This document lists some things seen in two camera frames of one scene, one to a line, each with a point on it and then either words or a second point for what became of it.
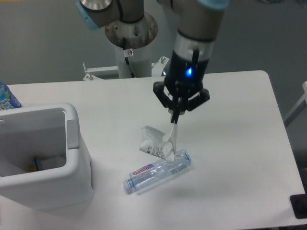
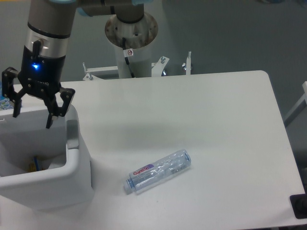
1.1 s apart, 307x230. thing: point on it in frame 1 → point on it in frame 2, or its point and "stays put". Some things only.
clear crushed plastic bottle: (147, 176) stays put
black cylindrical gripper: (184, 78) → (41, 76)
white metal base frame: (158, 68) stays put
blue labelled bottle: (7, 100) stays put
